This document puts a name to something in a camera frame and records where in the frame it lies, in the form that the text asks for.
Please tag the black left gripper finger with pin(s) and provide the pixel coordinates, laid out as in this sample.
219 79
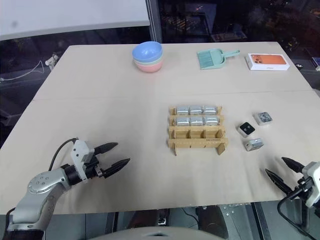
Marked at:
105 148
115 168

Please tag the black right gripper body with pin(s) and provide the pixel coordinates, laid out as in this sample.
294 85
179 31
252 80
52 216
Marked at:
303 190

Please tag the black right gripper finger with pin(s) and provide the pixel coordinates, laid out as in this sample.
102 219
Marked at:
278 181
295 165

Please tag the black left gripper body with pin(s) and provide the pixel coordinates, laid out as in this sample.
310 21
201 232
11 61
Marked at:
93 167

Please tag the silver block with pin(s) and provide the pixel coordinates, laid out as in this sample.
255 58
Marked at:
263 117
253 144

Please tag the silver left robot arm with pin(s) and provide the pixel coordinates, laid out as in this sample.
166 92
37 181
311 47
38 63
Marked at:
37 197

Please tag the wooden slotted rack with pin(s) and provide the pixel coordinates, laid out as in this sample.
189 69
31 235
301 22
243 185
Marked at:
197 143

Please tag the white and orange phone box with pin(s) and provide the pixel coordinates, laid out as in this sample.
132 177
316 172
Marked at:
267 61

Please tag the pink plastic bowl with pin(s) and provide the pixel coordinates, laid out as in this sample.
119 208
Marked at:
148 68

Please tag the small white device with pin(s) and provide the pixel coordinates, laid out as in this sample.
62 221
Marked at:
52 60

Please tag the green plastic bowl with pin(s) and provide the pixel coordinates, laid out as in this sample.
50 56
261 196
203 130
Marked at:
160 60

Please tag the blue plastic bowl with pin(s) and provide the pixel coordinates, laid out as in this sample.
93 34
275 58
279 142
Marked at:
146 51

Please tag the mint green dustpan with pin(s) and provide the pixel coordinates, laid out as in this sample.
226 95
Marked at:
215 66

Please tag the mint green hand brush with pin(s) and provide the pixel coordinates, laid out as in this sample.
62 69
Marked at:
205 59

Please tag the grey pillar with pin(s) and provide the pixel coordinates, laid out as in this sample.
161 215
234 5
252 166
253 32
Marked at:
155 20

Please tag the white board panel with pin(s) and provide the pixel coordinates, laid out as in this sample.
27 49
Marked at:
62 15

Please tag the metal table bracket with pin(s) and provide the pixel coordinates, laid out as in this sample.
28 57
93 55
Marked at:
233 208

